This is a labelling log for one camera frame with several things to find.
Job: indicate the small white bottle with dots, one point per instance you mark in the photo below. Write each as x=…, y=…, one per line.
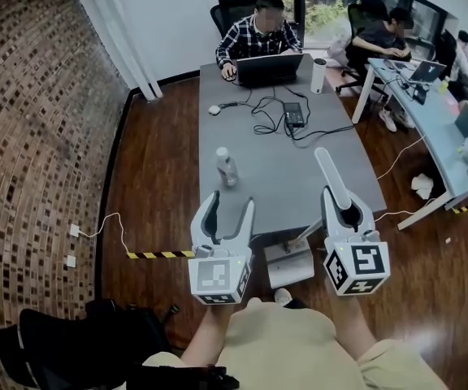
x=465, y=150

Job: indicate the white wall socket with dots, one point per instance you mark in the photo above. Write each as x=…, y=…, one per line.
x=74, y=230
x=70, y=261

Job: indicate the yellow black hazard tape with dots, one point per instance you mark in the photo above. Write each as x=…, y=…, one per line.
x=466, y=207
x=161, y=254

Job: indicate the silver laptop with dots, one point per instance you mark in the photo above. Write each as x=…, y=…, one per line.
x=398, y=65

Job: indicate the crumpled white cloth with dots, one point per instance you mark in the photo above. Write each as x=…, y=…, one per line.
x=423, y=185

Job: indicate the black power adapter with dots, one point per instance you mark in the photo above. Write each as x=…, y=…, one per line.
x=293, y=114

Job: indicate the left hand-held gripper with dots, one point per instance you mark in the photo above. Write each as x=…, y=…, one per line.
x=217, y=276

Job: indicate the white tumbler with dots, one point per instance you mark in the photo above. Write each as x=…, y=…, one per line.
x=318, y=75

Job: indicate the person's right forearm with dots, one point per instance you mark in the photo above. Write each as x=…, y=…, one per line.
x=354, y=327

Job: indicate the white vertical wall pipes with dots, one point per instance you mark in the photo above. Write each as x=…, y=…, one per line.
x=136, y=47

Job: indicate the yellow green bottle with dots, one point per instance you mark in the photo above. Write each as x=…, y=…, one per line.
x=444, y=85

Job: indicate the grey desk with white legs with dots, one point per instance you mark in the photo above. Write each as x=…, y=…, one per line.
x=282, y=169

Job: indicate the white computer mouse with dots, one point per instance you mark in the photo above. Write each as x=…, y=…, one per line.
x=214, y=110

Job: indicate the person's left forearm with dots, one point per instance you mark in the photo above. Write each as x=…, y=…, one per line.
x=207, y=331

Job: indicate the black chest-mounted device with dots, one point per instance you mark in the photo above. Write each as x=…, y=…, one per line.
x=177, y=378

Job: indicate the clear plastic water bottle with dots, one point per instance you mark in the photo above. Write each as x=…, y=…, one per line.
x=226, y=169

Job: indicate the white plastic bag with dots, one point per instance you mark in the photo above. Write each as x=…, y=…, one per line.
x=339, y=49

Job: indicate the dark framed window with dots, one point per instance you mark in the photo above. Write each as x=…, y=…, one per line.
x=323, y=10

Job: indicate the black computer mouse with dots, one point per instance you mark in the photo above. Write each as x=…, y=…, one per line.
x=230, y=75

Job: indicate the dark laptop with lid logo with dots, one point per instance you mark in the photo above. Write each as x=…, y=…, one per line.
x=427, y=71

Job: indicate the person's white shoe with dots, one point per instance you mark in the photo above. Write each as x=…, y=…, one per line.
x=282, y=296

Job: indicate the person's beige shirt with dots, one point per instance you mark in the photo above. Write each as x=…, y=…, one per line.
x=282, y=347

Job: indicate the black laptop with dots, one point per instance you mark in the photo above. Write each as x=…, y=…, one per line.
x=268, y=69

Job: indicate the light blue desk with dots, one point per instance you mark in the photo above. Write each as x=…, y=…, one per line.
x=437, y=124

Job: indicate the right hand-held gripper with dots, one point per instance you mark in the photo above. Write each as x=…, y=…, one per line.
x=360, y=264

